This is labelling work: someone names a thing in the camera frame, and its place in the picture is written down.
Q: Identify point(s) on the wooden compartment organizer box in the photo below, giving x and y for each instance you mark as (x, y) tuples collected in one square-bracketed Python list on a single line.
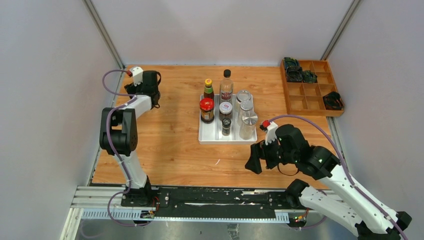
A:
[(310, 99)]

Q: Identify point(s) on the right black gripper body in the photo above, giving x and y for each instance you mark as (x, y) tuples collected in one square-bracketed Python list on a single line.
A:
[(273, 154)]

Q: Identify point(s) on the silver-lid glass jar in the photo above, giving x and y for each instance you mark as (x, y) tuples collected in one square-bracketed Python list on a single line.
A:
[(248, 121)]

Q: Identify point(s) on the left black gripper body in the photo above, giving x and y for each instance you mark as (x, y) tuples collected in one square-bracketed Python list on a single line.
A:
[(132, 90)]

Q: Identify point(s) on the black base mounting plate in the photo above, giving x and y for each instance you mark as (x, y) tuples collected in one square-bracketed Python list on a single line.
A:
[(214, 203)]

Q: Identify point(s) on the white divided plastic tray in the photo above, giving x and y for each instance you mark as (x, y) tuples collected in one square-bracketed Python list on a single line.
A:
[(211, 133)]

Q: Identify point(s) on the clear lidded glass jar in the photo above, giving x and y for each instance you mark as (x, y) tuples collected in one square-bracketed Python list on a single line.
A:
[(242, 95)]

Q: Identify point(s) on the brown jar white lid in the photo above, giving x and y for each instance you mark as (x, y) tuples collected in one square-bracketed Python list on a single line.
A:
[(225, 110)]

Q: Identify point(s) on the green cable bundle small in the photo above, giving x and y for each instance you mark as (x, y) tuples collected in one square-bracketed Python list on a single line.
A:
[(309, 77)]

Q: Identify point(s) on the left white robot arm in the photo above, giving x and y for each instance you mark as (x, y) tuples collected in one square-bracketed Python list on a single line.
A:
[(118, 134)]

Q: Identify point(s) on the black-cap clear sauce bottle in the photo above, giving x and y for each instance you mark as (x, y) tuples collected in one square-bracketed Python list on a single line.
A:
[(226, 87)]

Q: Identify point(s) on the small black-cap bottle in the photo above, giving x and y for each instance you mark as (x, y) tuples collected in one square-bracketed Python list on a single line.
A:
[(226, 126)]

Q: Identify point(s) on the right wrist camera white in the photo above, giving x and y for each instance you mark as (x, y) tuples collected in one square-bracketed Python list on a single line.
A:
[(271, 128)]

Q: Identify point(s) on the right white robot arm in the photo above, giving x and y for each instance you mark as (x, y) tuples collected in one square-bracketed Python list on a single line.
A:
[(361, 213)]

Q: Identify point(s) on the white-lid spice shaker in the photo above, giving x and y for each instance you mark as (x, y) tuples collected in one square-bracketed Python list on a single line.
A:
[(245, 109)]

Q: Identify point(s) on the red-lid sauce jar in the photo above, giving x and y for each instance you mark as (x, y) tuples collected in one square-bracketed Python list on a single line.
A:
[(207, 106)]

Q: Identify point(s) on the yellow-cap green bottle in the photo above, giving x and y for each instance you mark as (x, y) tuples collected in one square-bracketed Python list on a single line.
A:
[(208, 89)]

